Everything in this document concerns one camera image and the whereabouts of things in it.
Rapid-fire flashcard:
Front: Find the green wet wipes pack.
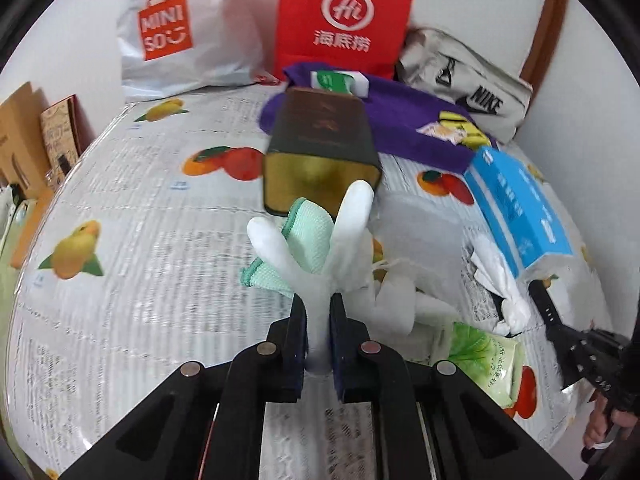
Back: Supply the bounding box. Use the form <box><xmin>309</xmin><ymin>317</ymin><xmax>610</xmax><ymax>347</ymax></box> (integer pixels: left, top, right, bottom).
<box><xmin>310</xmin><ymin>69</ymin><xmax>371</xmax><ymax>99</ymax></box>

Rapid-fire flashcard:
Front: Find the fruit print sachet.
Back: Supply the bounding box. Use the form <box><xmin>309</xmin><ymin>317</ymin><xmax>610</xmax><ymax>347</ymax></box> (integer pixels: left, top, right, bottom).
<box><xmin>417</xmin><ymin>122</ymin><xmax>469</xmax><ymax>144</ymax></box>

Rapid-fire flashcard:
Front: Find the fruit print tablecloth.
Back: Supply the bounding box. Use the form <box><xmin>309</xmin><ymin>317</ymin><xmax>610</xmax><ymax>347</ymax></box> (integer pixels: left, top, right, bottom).
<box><xmin>5</xmin><ymin>82</ymin><xmax>617</xmax><ymax>480</ymax></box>

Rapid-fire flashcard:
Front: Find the red paper bag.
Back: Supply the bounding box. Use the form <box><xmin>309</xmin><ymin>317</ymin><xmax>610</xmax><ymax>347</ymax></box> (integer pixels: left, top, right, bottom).
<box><xmin>272</xmin><ymin>0</ymin><xmax>419</xmax><ymax>81</ymax></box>

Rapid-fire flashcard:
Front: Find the white tissue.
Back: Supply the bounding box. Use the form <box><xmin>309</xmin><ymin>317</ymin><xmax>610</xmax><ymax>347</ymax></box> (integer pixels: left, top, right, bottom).
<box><xmin>467</xmin><ymin>232</ymin><xmax>532</xmax><ymax>336</ymax></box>

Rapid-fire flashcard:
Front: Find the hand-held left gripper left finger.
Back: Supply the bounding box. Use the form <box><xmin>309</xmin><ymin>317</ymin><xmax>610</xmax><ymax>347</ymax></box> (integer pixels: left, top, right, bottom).
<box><xmin>60</xmin><ymin>292</ymin><xmax>308</xmax><ymax>480</ymax></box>

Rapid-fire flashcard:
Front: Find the white plastic shopping bag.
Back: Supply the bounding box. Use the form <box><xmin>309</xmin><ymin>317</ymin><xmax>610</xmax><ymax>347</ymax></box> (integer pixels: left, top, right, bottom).
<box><xmin>116</xmin><ymin>0</ymin><xmax>266</xmax><ymax>100</ymax></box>

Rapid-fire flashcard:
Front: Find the mint green cloth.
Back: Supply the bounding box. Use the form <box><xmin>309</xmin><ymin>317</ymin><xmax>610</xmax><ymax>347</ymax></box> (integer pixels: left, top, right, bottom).
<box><xmin>240</xmin><ymin>197</ymin><xmax>335</xmax><ymax>297</ymax></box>

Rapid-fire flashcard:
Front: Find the wooden nightstand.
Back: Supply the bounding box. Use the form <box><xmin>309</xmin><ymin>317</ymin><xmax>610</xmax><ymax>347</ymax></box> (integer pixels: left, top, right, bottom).
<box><xmin>9</xmin><ymin>185</ymin><xmax>57</xmax><ymax>269</ymax></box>

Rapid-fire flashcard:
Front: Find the grey waist bag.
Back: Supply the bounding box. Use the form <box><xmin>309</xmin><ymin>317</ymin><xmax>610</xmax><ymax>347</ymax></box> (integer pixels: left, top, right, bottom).
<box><xmin>395</xmin><ymin>27</ymin><xmax>534</xmax><ymax>144</ymax></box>

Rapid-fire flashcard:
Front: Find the purple fabric tray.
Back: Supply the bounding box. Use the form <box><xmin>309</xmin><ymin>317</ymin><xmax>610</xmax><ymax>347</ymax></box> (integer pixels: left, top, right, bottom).
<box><xmin>260</xmin><ymin>62</ymin><xmax>499</xmax><ymax>171</ymax></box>

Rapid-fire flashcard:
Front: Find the patterned book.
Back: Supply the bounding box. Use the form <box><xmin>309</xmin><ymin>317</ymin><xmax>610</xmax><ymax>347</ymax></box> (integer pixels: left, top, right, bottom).
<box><xmin>40</xmin><ymin>94</ymin><xmax>84</xmax><ymax>179</ymax></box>

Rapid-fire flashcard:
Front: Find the white rubber glove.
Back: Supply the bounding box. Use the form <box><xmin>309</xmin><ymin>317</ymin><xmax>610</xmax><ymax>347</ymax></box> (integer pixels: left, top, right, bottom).
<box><xmin>247</xmin><ymin>180</ymin><xmax>456</xmax><ymax>377</ymax></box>

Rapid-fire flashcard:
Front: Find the dark tea tin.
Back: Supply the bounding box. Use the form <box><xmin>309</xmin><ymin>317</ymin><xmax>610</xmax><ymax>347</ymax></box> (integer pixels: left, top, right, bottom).
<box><xmin>262</xmin><ymin>87</ymin><xmax>384</xmax><ymax>219</ymax></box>

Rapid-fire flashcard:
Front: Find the wooden door frame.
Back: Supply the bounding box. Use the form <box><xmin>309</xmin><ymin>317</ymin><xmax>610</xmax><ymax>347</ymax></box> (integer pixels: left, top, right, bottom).
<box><xmin>520</xmin><ymin>0</ymin><xmax>569</xmax><ymax>92</ymax></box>

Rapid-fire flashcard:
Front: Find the green leaf print pack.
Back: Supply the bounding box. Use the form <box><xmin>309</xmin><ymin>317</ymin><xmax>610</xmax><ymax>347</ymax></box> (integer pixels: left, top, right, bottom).
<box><xmin>430</xmin><ymin>321</ymin><xmax>525</xmax><ymax>409</ymax></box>

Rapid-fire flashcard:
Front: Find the person's right hand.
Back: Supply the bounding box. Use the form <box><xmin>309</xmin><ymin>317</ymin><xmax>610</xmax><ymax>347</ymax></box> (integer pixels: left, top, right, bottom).
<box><xmin>583</xmin><ymin>394</ymin><xmax>637</xmax><ymax>450</ymax></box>

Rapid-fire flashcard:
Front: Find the yellow black striped sock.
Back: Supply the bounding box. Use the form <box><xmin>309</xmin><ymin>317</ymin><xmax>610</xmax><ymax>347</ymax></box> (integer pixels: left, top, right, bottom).
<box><xmin>437</xmin><ymin>112</ymin><xmax>491</xmax><ymax>149</ymax></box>

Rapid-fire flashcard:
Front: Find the blue tissue pack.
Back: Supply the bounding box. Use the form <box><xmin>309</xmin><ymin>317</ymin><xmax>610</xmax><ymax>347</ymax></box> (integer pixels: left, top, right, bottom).
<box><xmin>462</xmin><ymin>147</ymin><xmax>574</xmax><ymax>281</ymax></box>

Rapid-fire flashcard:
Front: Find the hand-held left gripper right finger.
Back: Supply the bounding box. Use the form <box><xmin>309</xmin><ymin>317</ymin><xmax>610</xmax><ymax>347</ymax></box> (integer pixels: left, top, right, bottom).
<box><xmin>327</xmin><ymin>292</ymin><xmax>576</xmax><ymax>480</ymax></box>

